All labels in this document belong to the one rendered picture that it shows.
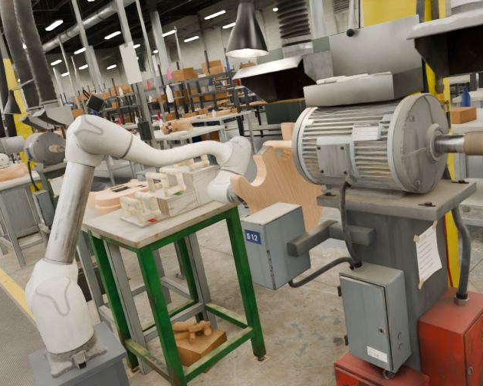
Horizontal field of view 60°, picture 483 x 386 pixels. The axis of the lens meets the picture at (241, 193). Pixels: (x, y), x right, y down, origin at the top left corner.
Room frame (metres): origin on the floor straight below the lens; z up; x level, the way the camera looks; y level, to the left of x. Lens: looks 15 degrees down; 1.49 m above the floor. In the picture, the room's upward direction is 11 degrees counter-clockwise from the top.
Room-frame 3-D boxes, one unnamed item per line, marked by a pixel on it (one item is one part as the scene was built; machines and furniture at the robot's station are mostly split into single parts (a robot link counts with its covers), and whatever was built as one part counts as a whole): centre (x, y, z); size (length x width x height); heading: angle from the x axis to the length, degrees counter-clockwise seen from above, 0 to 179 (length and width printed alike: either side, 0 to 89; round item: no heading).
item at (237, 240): (2.02, 0.07, 0.45); 0.05 x 0.05 x 0.90; 39
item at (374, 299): (1.04, -0.30, 0.93); 0.15 x 0.10 x 0.55; 39
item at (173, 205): (2.07, 0.37, 0.98); 0.27 x 0.16 x 0.09; 36
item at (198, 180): (2.16, 0.24, 1.02); 0.27 x 0.15 x 0.17; 36
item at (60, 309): (1.30, 0.67, 0.87); 0.18 x 0.16 x 0.22; 33
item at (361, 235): (1.11, -0.29, 1.02); 0.13 x 0.04 x 0.04; 39
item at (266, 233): (1.10, -0.13, 0.99); 0.24 x 0.21 x 0.26; 39
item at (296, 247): (1.14, -0.18, 1.02); 0.19 x 0.04 x 0.04; 129
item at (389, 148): (1.18, -0.37, 1.25); 0.41 x 0.27 x 0.26; 39
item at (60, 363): (1.27, 0.66, 0.73); 0.22 x 0.18 x 0.06; 31
